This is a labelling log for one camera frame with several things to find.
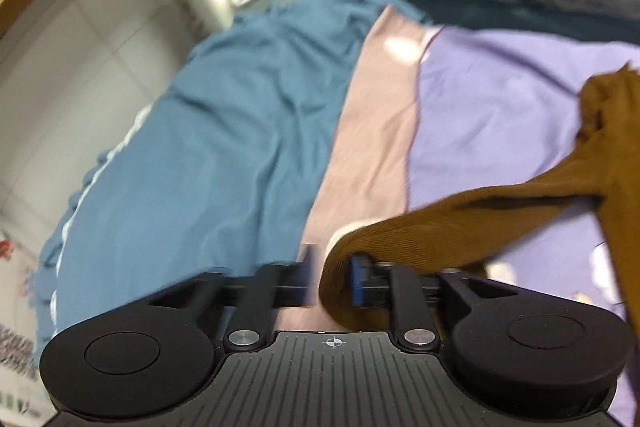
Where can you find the pink cloth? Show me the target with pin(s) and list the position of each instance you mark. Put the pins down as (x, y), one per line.
(375, 132)

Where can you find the purple bed sheet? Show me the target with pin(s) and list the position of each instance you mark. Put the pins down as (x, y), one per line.
(500, 107)

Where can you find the brown knit garment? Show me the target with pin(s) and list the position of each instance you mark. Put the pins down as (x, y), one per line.
(500, 217)

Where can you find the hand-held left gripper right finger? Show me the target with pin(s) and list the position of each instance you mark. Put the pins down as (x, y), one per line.
(358, 281)

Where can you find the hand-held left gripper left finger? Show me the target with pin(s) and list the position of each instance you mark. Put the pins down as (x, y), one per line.
(309, 277)

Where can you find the dark teal bedding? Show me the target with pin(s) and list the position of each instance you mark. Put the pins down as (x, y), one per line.
(525, 19)

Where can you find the printed floor cloth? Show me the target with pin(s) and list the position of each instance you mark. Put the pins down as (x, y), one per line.
(20, 307)

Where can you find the blue blanket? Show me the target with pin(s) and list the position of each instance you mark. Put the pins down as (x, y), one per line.
(225, 147)

